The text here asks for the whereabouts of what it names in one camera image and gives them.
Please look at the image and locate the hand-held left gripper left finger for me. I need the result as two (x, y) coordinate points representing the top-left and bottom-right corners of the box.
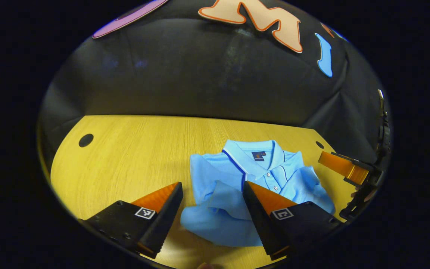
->
(79, 182), (184, 259)

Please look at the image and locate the light blue T-shirt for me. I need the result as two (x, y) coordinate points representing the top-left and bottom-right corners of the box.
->
(180, 139), (336, 247)

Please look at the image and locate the black backdrop cloth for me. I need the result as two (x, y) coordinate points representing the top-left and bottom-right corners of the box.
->
(38, 0), (387, 165)

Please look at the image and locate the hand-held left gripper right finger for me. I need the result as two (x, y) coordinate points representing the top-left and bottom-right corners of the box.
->
(243, 181), (344, 261)

